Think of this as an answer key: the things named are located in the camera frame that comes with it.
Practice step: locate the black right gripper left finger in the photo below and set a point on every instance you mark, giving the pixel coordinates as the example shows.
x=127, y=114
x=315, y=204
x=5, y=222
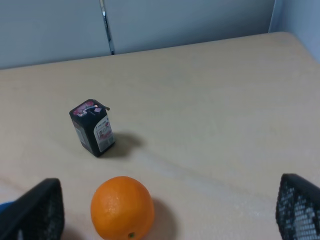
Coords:
x=36, y=215

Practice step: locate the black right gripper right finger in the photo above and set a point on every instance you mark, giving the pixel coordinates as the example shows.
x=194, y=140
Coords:
x=298, y=208

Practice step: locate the blue bowl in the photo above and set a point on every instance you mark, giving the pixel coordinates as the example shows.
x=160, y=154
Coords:
x=5, y=205

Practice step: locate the orange fruit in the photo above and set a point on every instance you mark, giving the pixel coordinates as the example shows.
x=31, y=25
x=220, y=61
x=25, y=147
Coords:
x=122, y=209

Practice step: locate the black drink carton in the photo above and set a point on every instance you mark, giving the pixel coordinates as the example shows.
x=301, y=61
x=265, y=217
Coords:
x=91, y=122

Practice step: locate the metal wall panel strip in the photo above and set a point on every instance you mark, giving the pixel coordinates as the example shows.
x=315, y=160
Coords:
x=107, y=28

